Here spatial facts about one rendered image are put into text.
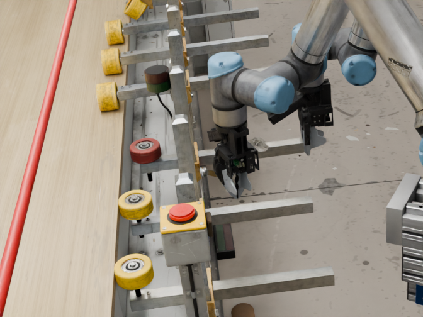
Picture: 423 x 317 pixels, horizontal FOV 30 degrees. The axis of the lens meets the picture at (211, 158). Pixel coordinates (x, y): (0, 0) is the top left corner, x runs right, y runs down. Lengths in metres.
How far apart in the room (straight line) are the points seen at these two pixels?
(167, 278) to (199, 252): 0.85
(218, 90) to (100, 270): 0.45
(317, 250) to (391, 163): 0.70
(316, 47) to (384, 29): 0.32
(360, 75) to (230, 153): 0.35
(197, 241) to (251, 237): 2.00
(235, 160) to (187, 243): 0.56
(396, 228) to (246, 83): 0.42
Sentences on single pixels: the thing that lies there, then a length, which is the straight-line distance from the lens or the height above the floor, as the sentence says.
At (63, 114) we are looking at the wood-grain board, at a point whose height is 0.90.
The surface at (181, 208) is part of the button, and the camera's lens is 1.21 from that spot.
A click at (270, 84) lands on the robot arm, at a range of 1.59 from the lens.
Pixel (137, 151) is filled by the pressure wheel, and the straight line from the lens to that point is 2.04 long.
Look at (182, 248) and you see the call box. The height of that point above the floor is 1.18.
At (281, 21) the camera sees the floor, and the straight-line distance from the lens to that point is 5.24.
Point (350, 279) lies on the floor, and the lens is 2.97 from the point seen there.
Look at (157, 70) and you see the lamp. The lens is 1.92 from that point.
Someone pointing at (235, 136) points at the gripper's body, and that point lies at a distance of 1.70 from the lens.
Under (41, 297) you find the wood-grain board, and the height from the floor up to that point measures 0.90.
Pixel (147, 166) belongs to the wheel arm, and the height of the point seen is 0.85.
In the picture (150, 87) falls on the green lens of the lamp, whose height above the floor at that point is 1.10.
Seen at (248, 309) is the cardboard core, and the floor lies 0.07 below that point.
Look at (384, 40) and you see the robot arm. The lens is 1.35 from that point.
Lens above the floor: 1.91
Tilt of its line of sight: 31 degrees down
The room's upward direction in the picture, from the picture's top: 7 degrees counter-clockwise
